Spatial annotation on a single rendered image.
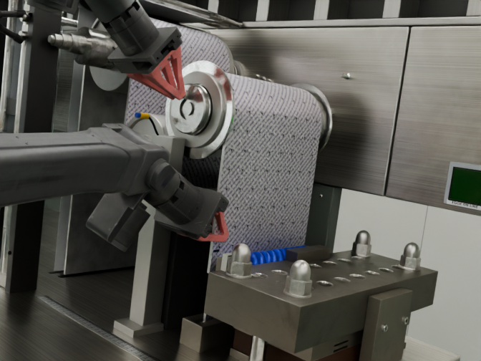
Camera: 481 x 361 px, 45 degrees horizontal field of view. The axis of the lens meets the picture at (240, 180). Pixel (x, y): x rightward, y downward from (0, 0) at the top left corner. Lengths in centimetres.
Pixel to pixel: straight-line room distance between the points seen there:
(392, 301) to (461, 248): 265
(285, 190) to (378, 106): 24
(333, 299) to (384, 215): 294
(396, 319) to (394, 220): 278
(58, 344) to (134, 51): 42
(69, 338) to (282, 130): 45
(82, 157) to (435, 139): 63
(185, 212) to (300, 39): 53
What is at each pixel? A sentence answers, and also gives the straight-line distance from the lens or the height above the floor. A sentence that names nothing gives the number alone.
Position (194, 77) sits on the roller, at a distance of 89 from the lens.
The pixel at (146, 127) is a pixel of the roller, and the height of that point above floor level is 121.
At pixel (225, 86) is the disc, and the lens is 85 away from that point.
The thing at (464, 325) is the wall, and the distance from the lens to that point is 358.
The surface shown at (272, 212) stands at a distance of 96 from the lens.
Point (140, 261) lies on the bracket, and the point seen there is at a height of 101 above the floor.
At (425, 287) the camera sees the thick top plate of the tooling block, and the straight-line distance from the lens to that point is 103.
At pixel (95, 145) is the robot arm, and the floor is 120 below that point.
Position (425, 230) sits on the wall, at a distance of 360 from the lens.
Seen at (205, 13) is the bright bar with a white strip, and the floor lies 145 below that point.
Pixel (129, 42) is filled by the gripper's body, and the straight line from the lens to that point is 80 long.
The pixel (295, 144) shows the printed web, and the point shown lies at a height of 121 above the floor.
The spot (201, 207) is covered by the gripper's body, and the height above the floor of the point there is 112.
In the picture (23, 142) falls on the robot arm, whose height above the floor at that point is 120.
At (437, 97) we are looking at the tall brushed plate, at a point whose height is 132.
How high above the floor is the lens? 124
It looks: 6 degrees down
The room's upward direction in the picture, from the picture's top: 7 degrees clockwise
